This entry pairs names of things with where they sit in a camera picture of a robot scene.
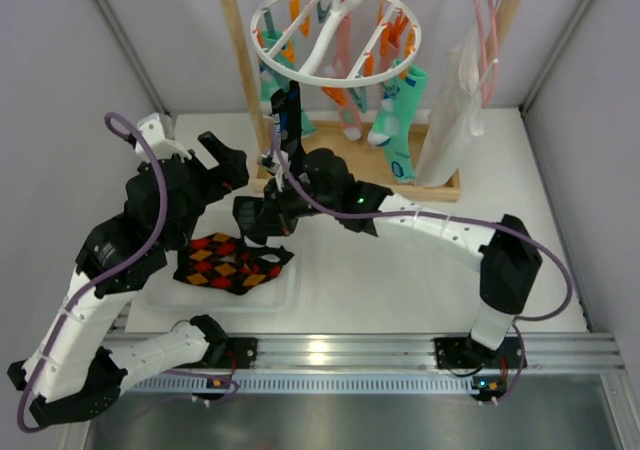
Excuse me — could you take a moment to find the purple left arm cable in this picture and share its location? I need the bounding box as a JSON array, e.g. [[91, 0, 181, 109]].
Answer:
[[17, 112, 241, 434]]

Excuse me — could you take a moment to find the pink clothes hanger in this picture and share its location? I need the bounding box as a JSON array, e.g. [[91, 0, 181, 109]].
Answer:
[[473, 0, 500, 108]]

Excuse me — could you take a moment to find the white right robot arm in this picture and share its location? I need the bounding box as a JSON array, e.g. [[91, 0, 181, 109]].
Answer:
[[233, 148, 542, 367]]

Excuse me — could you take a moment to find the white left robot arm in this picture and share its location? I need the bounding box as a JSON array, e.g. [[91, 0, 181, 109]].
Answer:
[[7, 112, 249, 433]]

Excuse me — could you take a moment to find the orange black argyle sock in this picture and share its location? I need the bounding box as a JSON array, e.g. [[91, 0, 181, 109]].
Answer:
[[173, 233, 285, 296]]

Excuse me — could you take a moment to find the white round clip hanger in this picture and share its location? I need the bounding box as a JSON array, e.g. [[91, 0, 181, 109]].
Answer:
[[250, 0, 422, 90]]

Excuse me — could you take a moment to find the mint green sock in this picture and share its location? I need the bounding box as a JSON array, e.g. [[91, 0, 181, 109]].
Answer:
[[258, 29, 316, 138], [367, 65, 429, 183]]

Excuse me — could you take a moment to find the white plastic basket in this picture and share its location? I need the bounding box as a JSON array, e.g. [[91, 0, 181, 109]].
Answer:
[[133, 205, 301, 315]]

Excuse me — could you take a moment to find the white hanging cloth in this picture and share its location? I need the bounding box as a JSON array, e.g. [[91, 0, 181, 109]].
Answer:
[[415, 26, 484, 187]]

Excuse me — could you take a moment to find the aluminium mounting rail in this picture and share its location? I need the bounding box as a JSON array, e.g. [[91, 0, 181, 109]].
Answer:
[[124, 333, 625, 399]]

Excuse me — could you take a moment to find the wooden rack base tray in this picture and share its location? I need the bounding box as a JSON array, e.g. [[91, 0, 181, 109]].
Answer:
[[249, 120, 461, 202]]

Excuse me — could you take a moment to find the pink sock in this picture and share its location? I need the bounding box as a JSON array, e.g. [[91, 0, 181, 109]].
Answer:
[[329, 12, 369, 143]]

